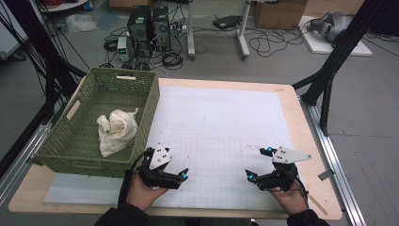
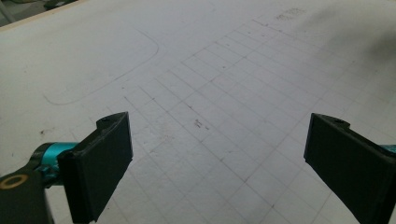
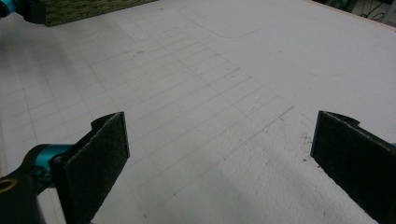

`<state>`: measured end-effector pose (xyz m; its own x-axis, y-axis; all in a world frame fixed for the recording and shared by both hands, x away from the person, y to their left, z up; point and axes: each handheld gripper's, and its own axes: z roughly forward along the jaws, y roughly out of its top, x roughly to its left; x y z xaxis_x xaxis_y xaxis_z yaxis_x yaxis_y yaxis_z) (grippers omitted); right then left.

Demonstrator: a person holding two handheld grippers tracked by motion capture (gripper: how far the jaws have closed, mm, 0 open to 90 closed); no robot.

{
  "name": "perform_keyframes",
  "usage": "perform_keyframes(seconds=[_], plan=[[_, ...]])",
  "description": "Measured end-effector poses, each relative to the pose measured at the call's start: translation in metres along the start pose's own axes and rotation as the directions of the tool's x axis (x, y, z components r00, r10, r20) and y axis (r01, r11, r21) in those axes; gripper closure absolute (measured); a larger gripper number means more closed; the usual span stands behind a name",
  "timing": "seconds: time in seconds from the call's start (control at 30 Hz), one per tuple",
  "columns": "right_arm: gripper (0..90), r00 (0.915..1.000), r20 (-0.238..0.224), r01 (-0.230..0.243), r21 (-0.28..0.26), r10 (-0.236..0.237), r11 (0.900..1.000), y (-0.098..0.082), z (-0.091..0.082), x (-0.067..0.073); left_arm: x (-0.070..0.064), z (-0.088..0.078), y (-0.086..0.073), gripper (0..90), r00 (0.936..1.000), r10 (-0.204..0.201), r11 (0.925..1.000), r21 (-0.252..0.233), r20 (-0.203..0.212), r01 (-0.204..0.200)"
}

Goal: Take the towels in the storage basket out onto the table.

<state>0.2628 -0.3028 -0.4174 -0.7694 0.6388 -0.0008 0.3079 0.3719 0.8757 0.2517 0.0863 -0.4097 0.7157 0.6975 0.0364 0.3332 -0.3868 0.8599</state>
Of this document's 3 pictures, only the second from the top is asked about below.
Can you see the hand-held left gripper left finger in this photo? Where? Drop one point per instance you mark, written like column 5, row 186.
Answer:
column 93, row 168

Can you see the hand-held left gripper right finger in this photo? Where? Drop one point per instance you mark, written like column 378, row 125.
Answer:
column 351, row 168

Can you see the white grid mat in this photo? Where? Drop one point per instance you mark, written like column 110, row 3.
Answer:
column 218, row 77

